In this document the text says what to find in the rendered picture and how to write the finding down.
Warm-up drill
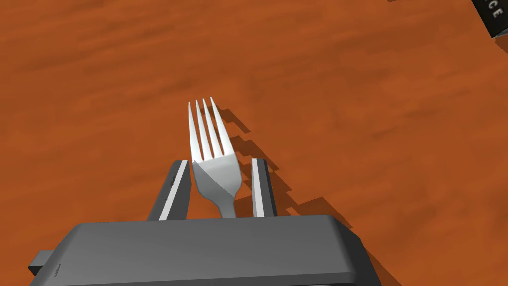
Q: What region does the silver fork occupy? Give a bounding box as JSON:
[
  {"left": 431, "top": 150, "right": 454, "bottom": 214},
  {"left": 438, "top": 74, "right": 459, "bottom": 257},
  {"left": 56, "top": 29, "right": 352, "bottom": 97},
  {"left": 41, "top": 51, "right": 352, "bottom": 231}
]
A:
[{"left": 188, "top": 97, "right": 243, "bottom": 219}]

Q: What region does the black book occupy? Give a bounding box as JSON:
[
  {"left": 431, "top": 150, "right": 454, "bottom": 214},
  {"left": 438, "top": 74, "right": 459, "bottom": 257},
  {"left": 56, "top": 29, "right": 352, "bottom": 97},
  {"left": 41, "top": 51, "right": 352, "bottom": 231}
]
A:
[{"left": 471, "top": 0, "right": 508, "bottom": 39}]

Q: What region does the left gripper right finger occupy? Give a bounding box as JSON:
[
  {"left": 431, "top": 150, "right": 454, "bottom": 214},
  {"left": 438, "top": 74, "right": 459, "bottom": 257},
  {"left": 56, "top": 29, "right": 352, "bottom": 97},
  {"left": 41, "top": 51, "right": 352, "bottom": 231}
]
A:
[{"left": 251, "top": 158, "right": 278, "bottom": 218}]

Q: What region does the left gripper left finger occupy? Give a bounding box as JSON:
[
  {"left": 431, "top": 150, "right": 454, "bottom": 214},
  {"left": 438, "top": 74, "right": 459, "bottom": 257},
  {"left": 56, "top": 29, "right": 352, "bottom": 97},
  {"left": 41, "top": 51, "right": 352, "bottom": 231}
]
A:
[{"left": 146, "top": 159, "right": 193, "bottom": 222}]

